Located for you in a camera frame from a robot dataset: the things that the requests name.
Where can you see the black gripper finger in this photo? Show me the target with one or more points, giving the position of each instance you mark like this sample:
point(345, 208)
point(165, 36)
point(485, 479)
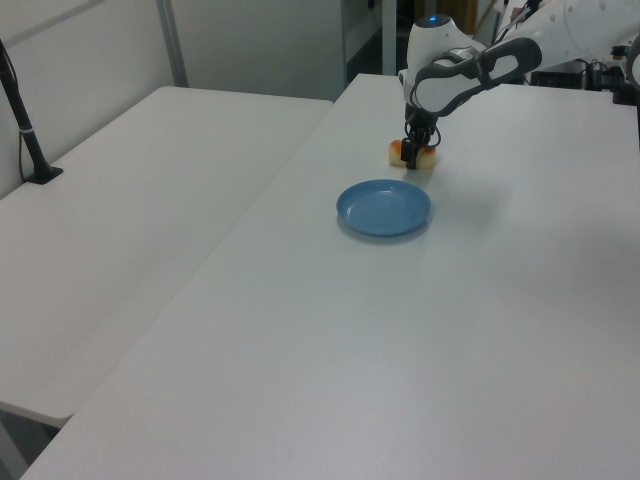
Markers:
point(410, 150)
point(429, 137)

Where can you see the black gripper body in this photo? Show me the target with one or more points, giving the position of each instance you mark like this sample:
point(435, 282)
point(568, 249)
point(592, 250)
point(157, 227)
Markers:
point(417, 122)

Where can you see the orange glazed bread loaf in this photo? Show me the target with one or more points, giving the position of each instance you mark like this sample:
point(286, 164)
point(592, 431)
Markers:
point(396, 154)

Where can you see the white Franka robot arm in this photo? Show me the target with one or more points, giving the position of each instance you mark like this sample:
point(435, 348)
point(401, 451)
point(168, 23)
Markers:
point(450, 85)

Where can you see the blue plastic plate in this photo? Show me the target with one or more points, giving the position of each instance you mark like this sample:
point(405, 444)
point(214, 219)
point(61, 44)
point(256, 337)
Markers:
point(380, 210)

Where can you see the black electronics box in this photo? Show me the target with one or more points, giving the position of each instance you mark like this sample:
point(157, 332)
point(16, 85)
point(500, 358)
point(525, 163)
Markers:
point(557, 80)

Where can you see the white side table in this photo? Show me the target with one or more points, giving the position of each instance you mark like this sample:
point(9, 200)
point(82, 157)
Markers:
point(125, 210)

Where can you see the white shelf frame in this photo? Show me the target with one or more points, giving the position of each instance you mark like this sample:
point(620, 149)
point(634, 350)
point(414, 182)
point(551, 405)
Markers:
point(362, 35)

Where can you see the black table clamp mount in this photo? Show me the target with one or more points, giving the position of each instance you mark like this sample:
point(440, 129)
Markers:
point(627, 92)

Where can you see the grey metal frame post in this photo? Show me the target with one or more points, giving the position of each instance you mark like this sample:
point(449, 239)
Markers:
point(172, 45)

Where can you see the black camera stand pole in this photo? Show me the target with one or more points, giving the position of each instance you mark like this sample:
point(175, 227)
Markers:
point(25, 132)

